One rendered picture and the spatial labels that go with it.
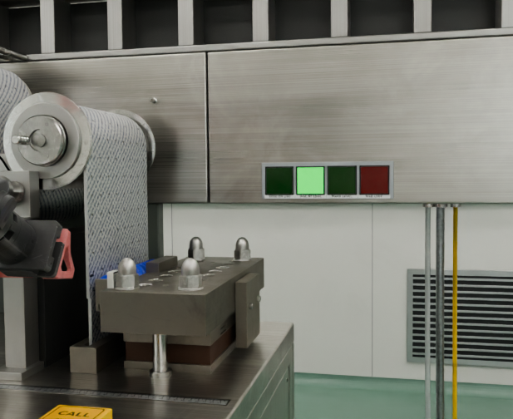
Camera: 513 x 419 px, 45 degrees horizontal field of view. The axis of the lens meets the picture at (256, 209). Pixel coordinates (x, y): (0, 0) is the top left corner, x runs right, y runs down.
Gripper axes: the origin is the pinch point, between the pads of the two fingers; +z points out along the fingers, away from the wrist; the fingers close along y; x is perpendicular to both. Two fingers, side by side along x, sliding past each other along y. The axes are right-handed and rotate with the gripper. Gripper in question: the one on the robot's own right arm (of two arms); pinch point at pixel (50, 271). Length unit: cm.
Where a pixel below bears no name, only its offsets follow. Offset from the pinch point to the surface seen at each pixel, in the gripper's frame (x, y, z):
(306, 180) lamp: 31, 29, 30
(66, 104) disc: 25.3, -2.3, -3.8
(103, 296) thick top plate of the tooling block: -0.8, 4.8, 7.5
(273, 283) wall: 98, -22, 262
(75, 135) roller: 21.0, -0.8, -1.8
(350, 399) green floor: 37, 24, 273
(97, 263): 5.9, 0.5, 11.6
